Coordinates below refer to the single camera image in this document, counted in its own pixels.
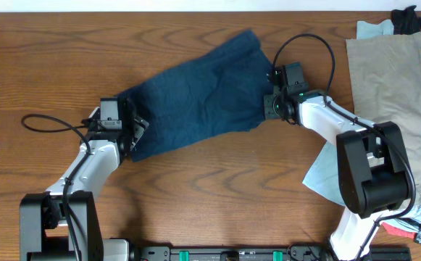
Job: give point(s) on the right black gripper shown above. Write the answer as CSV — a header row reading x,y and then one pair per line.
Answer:
x,y
269,101

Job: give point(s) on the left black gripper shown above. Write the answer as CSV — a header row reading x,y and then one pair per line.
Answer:
x,y
138,122

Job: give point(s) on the navy blue shorts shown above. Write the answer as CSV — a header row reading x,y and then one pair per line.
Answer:
x,y
217,93

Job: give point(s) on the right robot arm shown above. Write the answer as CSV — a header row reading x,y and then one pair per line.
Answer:
x,y
374,176

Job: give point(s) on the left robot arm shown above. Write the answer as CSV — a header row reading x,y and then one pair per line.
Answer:
x,y
61,223

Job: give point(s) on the light blue cloth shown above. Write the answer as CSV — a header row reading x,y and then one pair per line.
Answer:
x,y
322,176

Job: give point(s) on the light blue garment top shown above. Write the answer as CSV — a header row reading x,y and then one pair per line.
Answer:
x,y
367,30

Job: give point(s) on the khaki beige shorts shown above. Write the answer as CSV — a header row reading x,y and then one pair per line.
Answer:
x,y
385,73

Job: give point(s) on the black garment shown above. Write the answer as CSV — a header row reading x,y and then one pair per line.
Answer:
x,y
405,22

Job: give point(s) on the red garment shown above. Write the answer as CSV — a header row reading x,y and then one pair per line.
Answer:
x,y
394,231

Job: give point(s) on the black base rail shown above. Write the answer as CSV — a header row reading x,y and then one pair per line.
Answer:
x,y
253,253

